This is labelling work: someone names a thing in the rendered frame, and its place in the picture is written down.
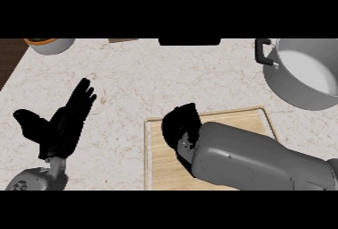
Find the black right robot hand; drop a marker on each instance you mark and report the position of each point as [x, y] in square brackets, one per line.
[181, 126]

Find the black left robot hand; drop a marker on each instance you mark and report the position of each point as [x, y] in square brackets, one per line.
[66, 125]

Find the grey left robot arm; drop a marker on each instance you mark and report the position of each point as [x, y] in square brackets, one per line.
[38, 177]

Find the pale wooden tray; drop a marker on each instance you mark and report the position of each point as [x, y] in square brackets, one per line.
[176, 167]

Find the grey metal pot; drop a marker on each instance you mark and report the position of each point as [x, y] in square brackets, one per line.
[303, 74]

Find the grey bowl with orange rim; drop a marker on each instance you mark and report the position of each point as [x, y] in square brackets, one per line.
[49, 45]

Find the black flat object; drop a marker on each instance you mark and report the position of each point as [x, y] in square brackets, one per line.
[190, 41]

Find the brown wooden block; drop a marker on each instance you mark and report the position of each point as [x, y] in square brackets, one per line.
[122, 40]

